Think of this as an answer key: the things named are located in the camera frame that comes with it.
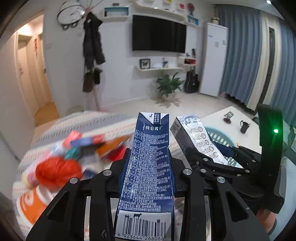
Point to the black hanging jacket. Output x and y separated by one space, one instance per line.
92 46

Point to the butterfly picture frame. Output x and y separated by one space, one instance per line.
144 64

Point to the panda wall clock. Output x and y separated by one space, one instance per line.
71 12

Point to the red blue small box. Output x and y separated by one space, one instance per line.
75 140

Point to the white standing air conditioner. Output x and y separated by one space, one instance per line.
214 59

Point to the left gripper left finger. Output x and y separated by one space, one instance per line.
64 217

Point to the black acoustic guitar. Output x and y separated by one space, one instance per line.
191 83

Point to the blue white curtains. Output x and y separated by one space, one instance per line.
260 62

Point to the small phone stand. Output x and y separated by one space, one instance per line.
228 116

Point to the teal box wall shelf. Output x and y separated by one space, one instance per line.
116 12

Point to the striped woven tablecloth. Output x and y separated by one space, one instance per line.
132 200

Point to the black mug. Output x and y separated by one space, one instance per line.
244 126

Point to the green potted plant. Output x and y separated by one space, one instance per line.
168 86

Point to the dark blue milk carton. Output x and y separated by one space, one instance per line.
146 205

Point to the upper white wall shelf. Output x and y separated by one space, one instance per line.
170 13

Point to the white wall shelf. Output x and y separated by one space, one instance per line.
170 13
178 69

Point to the brown hanging bag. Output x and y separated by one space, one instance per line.
88 82

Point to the red plastic bag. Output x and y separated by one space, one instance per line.
55 172

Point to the light blue laundry basket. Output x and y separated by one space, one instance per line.
219 137

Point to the black flat television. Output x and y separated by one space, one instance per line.
155 34

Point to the lower white wall shelf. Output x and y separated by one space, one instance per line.
178 69

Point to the person right hand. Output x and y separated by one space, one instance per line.
267 219

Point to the white blue toothpaste box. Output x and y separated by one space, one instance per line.
190 132

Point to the white coffee table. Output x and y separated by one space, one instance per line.
250 139

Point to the orange white paper cup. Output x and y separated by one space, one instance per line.
32 203

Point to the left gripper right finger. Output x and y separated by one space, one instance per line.
216 206

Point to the pink coat rack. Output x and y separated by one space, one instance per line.
96 70

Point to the white open door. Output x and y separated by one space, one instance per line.
17 123

